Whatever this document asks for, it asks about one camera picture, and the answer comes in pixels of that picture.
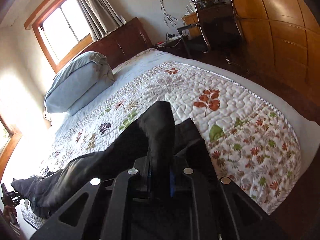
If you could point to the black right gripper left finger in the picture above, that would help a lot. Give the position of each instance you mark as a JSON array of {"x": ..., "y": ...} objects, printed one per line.
[{"x": 99, "y": 210}]

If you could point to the person's left hand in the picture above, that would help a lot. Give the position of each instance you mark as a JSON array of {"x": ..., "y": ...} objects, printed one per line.
[{"x": 10, "y": 214}]

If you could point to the light blue pillow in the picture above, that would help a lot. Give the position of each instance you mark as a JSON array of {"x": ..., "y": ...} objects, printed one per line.
[{"x": 78, "y": 83}]

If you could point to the beige curtain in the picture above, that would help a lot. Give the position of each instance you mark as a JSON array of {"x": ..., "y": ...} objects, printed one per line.
[{"x": 101, "y": 17}]

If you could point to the black pants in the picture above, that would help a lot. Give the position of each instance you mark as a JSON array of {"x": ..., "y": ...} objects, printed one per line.
[{"x": 154, "y": 134}]

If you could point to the wooden wardrobe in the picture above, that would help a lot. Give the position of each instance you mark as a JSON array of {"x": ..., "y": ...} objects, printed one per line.
[{"x": 282, "y": 39}]

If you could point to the floral quilted bedspread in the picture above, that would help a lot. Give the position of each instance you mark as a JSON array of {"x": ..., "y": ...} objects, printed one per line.
[{"x": 252, "y": 136}]

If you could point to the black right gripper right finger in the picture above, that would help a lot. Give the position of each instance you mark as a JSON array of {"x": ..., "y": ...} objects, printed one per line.
[{"x": 213, "y": 208}]

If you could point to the dark wooden headboard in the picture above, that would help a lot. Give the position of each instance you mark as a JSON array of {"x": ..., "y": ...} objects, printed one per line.
[{"x": 123, "y": 43}]

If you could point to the black mesh office chair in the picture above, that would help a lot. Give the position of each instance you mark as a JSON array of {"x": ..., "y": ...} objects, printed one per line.
[{"x": 216, "y": 20}]

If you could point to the dark bedside table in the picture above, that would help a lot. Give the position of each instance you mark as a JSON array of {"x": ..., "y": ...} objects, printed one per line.
[{"x": 175, "y": 47}]

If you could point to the wooden framed window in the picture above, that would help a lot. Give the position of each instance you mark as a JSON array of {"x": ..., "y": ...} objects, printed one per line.
[{"x": 60, "y": 29}]

